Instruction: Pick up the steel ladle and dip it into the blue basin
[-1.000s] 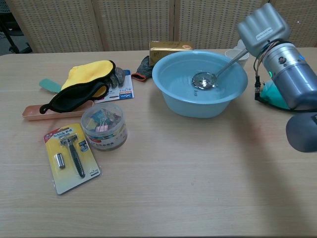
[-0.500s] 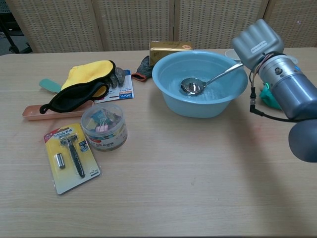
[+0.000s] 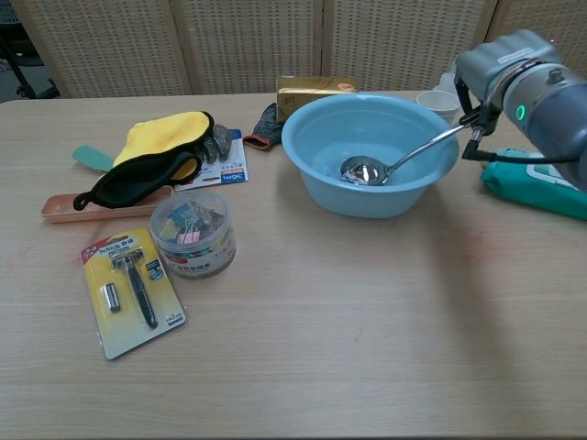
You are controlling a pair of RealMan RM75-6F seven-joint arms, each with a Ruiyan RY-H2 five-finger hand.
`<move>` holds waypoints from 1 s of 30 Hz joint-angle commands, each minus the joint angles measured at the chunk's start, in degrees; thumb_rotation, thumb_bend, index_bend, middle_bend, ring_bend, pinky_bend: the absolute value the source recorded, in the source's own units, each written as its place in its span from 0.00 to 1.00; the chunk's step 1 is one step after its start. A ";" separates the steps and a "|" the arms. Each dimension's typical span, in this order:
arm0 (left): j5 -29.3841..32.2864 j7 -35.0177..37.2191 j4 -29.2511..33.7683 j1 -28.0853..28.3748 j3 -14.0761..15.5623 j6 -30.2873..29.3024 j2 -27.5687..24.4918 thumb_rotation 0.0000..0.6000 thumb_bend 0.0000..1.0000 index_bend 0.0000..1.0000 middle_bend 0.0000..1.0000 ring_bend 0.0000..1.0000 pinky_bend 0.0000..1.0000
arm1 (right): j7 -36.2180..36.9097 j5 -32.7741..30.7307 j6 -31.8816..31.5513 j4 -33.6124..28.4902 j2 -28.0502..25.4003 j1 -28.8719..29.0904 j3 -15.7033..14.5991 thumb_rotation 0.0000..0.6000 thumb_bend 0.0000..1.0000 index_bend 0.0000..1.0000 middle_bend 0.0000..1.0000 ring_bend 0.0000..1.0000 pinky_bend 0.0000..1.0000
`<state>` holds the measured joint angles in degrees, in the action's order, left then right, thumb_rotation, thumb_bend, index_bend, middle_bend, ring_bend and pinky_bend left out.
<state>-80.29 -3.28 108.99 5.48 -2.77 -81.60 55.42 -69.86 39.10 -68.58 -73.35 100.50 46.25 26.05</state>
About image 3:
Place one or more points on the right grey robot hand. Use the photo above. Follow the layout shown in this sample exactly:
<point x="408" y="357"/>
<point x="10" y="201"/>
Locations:
<point x="500" y="57"/>

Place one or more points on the stainless steel ladle black grip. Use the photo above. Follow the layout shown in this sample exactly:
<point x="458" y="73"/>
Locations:
<point x="362" y="173"/>

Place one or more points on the light blue plastic basin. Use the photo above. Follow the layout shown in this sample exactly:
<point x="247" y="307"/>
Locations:
<point x="357" y="201"/>

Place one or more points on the clear plastic wash bottle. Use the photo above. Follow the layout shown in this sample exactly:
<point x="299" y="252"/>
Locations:
<point x="447" y="84"/>

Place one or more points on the white paper cup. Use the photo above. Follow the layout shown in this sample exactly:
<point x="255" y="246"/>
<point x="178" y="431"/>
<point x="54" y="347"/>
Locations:
<point x="438" y="105"/>

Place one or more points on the teal wet wipes pack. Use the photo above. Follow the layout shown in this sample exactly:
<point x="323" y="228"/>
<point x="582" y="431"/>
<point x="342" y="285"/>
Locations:
<point x="513" y="188"/>

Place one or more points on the gold cardboard box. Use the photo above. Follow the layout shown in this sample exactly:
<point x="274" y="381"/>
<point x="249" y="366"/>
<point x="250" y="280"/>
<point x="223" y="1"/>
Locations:
<point x="298" y="91"/>

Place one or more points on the grey knit work glove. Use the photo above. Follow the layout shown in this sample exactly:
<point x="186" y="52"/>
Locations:
<point x="268" y="124"/>

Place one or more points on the wooden woven folding screen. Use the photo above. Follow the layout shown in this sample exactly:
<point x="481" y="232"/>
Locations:
<point x="252" y="46"/>

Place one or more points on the blue white battery blister card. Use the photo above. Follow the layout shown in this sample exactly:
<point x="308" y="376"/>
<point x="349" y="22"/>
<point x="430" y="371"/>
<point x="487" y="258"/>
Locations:
<point x="229" y="176"/>

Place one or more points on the yellow and black cloth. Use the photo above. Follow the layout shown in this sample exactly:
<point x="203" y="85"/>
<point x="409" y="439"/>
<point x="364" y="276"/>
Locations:
<point x="156" y="133"/>

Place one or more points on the clear jar of binder clips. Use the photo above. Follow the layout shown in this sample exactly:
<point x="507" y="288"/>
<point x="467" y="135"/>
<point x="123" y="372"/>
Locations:
<point x="197" y="247"/>

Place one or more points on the teal plastic spatula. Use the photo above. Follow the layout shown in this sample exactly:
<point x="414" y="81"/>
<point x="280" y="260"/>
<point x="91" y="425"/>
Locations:
<point x="91" y="158"/>

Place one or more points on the yellow razor blister pack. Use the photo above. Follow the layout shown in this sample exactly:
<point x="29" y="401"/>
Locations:
<point x="133" y="293"/>

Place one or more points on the pink plastic cutlery case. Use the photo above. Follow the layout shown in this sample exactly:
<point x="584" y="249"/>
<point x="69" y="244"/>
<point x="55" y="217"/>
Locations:
<point x="59" y="208"/>

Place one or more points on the black tripod stand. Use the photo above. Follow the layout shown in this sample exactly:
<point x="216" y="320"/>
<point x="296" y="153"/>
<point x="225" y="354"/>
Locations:
<point x="23" y="78"/>

